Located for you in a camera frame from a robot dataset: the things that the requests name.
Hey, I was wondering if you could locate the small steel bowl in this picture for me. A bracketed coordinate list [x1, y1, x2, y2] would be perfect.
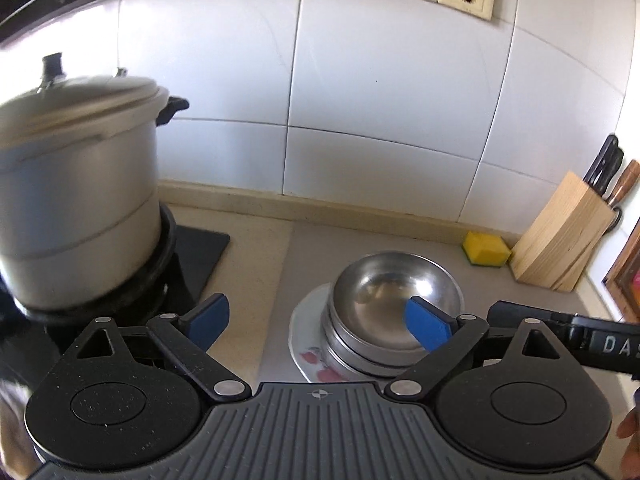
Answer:
[328, 252, 464, 366]

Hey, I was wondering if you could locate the medium steel bowl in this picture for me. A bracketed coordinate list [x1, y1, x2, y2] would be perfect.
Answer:
[322, 294, 426, 376]

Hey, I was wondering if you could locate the white floral plate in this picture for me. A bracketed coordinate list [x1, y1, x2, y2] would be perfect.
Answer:
[288, 283, 347, 382]

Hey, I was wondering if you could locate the person's right hand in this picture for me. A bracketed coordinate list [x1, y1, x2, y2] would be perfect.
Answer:
[616, 390, 640, 479]

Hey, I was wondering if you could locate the wooden framed board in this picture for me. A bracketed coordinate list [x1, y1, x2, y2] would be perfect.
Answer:
[603, 223, 640, 324]

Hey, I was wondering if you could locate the yellow sponge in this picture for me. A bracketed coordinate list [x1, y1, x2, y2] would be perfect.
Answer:
[462, 231, 511, 268]

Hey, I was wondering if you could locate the wooden knife block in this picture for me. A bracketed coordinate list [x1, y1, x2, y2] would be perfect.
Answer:
[509, 172, 615, 292]

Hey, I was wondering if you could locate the black gas stove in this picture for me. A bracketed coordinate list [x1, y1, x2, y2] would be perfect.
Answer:
[1, 205, 230, 390]

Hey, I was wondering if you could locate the silver pressure cooker pot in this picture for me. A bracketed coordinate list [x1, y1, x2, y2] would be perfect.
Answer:
[1, 53, 190, 311]

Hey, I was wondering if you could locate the brown knife handle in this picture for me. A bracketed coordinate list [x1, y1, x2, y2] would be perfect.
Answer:
[606, 159, 640, 208]

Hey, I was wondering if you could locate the black knife handle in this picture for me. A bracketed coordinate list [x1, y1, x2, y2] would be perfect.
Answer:
[582, 133, 624, 197]

